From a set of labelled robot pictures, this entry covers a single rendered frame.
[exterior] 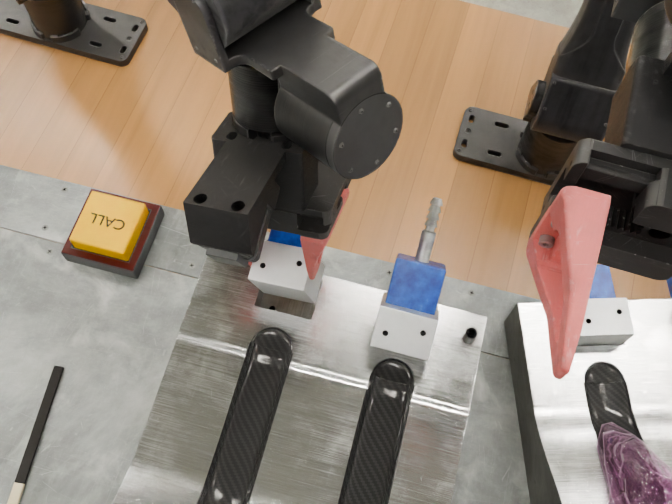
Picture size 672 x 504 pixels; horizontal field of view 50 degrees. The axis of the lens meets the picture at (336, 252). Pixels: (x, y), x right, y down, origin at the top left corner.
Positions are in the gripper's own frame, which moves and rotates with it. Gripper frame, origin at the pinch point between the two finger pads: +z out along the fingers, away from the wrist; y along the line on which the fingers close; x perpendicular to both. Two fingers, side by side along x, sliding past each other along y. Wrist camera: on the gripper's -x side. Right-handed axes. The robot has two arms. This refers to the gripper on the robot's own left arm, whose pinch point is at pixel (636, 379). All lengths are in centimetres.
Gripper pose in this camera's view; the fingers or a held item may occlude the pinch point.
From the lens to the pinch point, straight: 34.4
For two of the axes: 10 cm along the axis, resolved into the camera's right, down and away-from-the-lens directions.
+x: -0.1, 3.9, 9.2
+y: 9.5, 2.8, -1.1
